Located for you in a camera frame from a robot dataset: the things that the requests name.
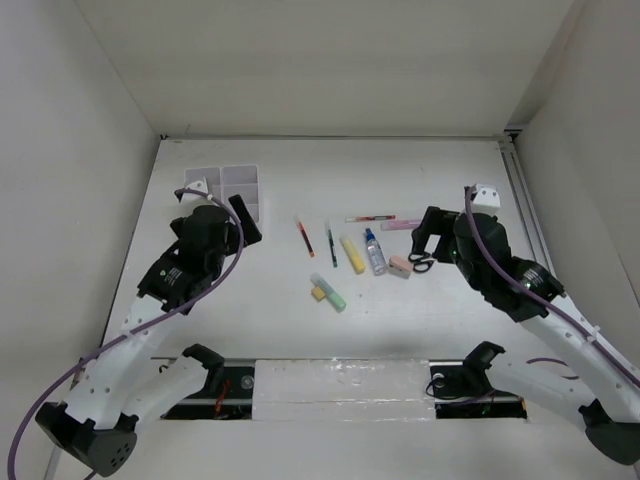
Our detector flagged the orange red pen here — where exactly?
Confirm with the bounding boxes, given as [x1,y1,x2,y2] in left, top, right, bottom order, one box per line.
[294,214,316,258]

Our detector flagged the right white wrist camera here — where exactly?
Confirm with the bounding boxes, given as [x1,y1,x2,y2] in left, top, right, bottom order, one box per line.
[470,183,501,216]

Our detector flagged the white compartment organizer tray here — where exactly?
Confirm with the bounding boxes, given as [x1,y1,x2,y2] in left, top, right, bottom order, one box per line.
[184,164,261,227]

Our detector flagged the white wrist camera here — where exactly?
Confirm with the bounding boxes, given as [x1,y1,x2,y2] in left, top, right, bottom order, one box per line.
[175,177,211,205]
[470,183,501,216]

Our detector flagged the pink stapler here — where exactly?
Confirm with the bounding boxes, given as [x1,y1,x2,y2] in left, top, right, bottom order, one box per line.
[388,255,413,279]

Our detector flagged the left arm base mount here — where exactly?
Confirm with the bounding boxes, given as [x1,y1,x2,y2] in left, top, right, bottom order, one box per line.
[162,362,255,421]

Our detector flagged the pink highlighter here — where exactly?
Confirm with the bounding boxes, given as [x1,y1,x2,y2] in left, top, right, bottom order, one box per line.
[380,219,421,231]

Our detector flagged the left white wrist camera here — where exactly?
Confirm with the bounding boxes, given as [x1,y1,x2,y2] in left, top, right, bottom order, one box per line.
[175,177,211,205]

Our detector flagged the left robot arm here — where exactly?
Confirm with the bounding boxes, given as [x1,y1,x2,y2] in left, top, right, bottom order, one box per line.
[35,194,262,478]

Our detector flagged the yellow highlighter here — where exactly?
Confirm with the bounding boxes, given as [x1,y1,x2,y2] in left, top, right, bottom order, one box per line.
[340,234,366,275]

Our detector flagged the green highlighter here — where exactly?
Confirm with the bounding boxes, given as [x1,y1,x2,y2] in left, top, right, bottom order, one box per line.
[310,273,347,313]

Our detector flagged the aluminium rail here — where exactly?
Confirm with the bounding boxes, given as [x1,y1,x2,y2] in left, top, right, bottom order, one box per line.
[498,129,556,275]

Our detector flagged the yellow eraser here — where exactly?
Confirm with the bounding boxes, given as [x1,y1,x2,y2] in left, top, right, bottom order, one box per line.
[311,286,327,302]

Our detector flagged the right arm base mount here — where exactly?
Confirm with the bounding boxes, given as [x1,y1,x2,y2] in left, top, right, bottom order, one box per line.
[425,364,528,420]

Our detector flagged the small blue spray bottle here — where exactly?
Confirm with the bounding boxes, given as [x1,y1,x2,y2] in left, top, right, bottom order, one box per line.
[364,228,387,276]

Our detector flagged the green black pen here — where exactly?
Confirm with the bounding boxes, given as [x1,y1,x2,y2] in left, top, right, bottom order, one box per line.
[325,220,338,268]

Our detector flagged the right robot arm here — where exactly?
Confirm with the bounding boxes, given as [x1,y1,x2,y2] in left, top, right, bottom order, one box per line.
[411,206,639,465]

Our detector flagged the black handled scissors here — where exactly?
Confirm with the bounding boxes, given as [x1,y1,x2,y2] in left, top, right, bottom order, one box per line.
[407,252,435,274]

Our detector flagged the red clear pen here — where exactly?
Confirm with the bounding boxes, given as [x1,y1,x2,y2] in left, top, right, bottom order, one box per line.
[345,215,396,223]

